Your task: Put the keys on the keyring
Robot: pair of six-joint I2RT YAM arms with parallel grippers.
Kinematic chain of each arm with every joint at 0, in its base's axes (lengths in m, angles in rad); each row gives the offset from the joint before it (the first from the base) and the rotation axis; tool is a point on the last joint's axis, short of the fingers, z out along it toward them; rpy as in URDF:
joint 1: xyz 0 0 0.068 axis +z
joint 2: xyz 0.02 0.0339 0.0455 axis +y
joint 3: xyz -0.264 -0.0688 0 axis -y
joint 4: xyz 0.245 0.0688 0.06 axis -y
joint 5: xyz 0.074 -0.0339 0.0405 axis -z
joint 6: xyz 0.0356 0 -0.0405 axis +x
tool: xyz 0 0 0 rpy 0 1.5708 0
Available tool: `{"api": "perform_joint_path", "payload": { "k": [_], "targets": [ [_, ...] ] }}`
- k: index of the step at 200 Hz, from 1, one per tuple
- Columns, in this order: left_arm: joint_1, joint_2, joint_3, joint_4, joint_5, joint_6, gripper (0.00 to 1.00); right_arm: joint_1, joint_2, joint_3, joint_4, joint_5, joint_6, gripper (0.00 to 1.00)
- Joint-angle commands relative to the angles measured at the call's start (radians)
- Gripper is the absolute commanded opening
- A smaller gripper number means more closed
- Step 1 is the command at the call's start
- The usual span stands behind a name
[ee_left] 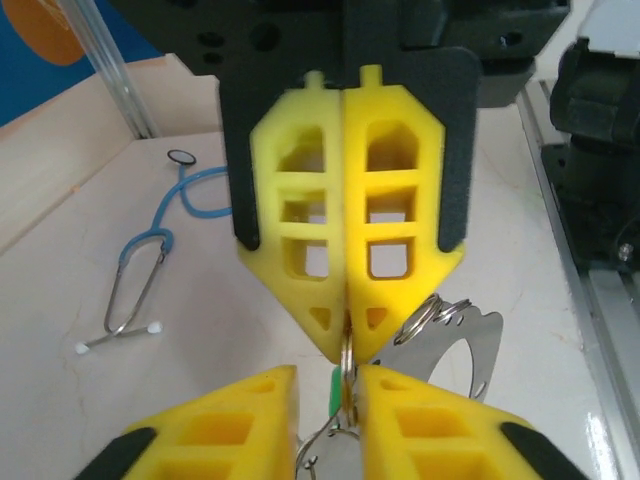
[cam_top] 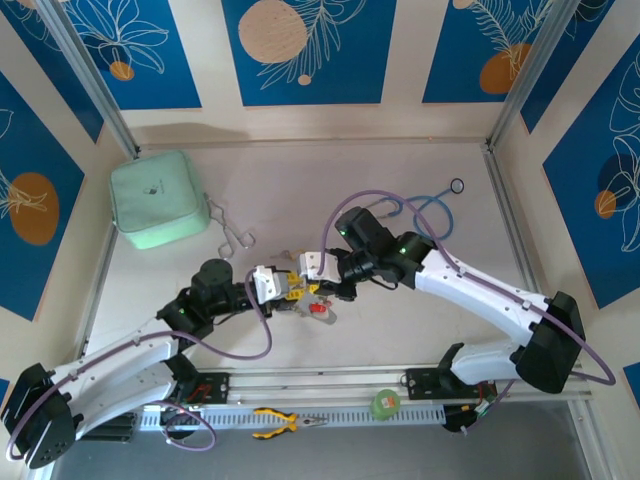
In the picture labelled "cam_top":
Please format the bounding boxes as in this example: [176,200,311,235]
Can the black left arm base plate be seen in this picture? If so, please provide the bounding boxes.
[169,371,232,407]

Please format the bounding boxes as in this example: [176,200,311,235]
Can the mint green zip pouch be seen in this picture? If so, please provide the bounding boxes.
[108,149,211,250]

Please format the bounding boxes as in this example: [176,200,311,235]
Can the metal forceps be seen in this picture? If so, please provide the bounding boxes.
[203,193,257,261]

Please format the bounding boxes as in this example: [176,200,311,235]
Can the aluminium frame post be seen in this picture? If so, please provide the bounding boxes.
[483,0,584,152]
[37,0,142,160]

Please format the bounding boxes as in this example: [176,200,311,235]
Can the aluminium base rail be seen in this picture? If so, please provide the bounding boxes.
[42,364,594,412]

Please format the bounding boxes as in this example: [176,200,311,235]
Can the black ribbed block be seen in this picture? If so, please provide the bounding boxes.
[79,412,137,442]

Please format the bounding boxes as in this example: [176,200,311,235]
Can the grey slotted cable duct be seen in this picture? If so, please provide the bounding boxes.
[139,403,447,432]

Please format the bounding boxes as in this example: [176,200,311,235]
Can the yellow handled pliers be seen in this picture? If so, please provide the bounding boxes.
[251,407,330,440]

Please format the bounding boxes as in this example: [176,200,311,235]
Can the blue stethoscope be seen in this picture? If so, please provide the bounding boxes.
[372,178,467,242]

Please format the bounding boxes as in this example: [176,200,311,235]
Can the aluminium table side rail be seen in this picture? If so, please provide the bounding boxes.
[482,143,544,301]
[74,222,121,371]

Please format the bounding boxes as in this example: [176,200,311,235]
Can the green tape roll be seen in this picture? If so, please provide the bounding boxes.
[369,388,402,420]

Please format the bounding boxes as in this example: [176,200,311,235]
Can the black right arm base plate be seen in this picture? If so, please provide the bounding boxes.
[403,367,500,401]

